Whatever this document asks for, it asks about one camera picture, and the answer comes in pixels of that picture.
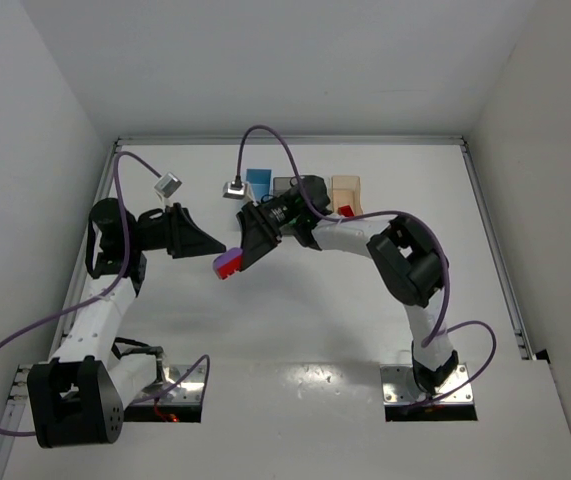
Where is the red lego brick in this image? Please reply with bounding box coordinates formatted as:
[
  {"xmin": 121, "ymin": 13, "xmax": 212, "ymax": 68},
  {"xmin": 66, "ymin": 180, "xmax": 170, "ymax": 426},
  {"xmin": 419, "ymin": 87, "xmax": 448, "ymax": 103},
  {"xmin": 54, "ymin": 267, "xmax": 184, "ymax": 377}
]
[
  {"xmin": 213, "ymin": 256, "xmax": 242, "ymax": 280},
  {"xmin": 338, "ymin": 205, "xmax": 355, "ymax": 217}
]

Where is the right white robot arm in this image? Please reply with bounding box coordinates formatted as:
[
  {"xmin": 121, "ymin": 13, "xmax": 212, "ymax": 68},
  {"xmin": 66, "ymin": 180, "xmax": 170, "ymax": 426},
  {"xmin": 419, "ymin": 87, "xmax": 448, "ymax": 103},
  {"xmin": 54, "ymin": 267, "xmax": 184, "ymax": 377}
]
[{"xmin": 236, "ymin": 175, "xmax": 458, "ymax": 396}]

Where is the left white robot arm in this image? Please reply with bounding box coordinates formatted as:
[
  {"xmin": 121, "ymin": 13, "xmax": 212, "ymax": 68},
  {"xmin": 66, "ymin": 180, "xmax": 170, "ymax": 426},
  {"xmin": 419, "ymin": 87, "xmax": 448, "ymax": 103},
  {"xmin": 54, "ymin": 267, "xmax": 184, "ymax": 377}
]
[{"xmin": 27, "ymin": 198, "xmax": 226, "ymax": 448}]

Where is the grey transparent bin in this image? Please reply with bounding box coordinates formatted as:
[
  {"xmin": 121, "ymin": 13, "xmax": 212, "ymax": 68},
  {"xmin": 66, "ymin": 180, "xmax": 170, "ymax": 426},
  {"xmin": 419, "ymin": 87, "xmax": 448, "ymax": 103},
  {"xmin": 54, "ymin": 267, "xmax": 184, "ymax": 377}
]
[{"xmin": 271, "ymin": 176, "xmax": 297, "ymax": 236}]

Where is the blue plastic bin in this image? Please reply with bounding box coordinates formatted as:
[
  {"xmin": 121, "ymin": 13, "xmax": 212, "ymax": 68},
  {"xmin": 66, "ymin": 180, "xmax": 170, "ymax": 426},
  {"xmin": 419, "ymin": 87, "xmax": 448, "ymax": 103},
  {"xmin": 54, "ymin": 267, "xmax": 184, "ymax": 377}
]
[{"xmin": 240, "ymin": 168, "xmax": 272, "ymax": 231}]

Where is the orange transparent bin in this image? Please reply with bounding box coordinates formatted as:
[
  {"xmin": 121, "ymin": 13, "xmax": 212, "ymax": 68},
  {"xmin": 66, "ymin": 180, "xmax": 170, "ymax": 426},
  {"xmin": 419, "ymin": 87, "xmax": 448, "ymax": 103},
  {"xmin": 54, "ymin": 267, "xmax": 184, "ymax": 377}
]
[{"xmin": 330, "ymin": 175, "xmax": 363, "ymax": 216}]

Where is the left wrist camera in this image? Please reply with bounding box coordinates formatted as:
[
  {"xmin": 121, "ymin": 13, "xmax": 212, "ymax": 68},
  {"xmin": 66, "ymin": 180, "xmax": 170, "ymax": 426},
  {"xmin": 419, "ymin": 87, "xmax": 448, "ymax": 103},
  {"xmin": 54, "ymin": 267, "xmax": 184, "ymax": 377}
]
[{"xmin": 154, "ymin": 172, "xmax": 182, "ymax": 199}]

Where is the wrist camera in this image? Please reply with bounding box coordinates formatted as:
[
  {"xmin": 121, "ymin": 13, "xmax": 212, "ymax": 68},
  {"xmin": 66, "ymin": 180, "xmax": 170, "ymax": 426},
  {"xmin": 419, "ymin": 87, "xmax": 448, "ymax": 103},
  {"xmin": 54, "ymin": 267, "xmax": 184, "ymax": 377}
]
[
  {"xmin": 154, "ymin": 172, "xmax": 182, "ymax": 199},
  {"xmin": 223, "ymin": 181, "xmax": 254, "ymax": 202}
]

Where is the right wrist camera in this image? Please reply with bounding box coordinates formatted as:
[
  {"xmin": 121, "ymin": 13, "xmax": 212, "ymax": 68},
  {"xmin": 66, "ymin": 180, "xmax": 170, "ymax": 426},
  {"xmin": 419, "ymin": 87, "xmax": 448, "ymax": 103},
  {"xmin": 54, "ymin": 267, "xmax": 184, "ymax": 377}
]
[{"xmin": 223, "ymin": 181, "xmax": 254, "ymax": 202}]

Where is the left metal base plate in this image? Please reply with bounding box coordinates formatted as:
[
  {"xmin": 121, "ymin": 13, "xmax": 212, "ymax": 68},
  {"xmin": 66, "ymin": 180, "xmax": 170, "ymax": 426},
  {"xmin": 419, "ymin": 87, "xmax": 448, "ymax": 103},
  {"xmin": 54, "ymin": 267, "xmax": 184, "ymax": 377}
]
[{"xmin": 132, "ymin": 364, "xmax": 209, "ymax": 406}]

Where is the metal base plate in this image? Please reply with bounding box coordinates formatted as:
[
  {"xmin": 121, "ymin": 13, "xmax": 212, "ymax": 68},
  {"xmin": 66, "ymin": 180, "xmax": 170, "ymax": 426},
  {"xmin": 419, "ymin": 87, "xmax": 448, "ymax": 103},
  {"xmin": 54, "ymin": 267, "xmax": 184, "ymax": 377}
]
[
  {"xmin": 380, "ymin": 364, "xmax": 474, "ymax": 407},
  {"xmin": 132, "ymin": 364, "xmax": 209, "ymax": 406}
]

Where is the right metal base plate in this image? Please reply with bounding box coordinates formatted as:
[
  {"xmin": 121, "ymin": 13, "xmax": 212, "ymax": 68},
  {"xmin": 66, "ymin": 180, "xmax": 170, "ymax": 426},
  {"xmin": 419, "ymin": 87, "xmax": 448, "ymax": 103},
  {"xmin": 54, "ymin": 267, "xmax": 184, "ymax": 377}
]
[{"xmin": 380, "ymin": 364, "xmax": 474, "ymax": 407}]

